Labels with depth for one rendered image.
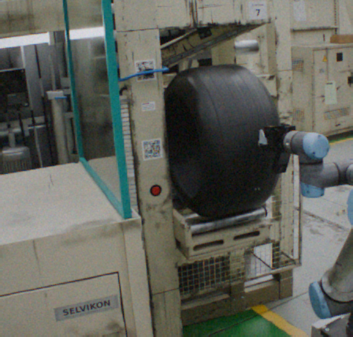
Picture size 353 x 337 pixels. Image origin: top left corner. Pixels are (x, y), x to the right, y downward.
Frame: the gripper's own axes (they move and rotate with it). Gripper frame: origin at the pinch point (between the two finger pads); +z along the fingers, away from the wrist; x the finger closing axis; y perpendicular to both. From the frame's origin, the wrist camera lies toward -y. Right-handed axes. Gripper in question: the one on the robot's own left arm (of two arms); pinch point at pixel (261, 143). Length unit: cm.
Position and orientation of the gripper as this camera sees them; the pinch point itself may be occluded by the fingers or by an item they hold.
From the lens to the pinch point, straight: 180.1
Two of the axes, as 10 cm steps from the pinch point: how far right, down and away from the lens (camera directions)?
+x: -9.4, 1.6, -3.1
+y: -1.2, -9.8, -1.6
